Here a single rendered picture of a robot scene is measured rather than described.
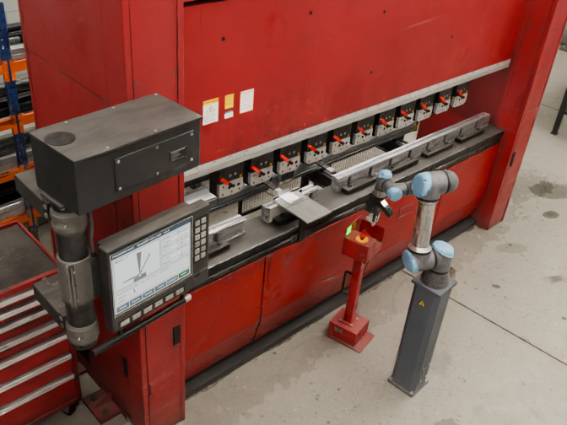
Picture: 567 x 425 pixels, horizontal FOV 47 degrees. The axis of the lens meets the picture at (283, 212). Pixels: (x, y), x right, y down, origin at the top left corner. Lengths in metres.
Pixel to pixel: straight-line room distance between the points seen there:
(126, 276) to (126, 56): 0.75
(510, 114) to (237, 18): 2.78
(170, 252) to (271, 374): 1.73
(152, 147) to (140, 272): 0.46
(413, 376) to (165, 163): 2.21
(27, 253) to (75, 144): 1.29
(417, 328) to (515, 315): 1.25
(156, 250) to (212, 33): 1.00
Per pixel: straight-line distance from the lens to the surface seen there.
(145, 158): 2.10
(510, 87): 5.10
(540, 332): 4.70
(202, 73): 2.83
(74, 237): 2.21
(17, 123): 4.40
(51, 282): 2.69
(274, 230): 3.52
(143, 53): 2.38
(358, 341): 4.19
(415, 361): 3.79
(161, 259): 2.33
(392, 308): 4.50
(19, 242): 3.32
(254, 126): 3.15
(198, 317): 3.40
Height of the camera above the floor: 2.88
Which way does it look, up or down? 33 degrees down
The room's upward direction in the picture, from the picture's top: 6 degrees clockwise
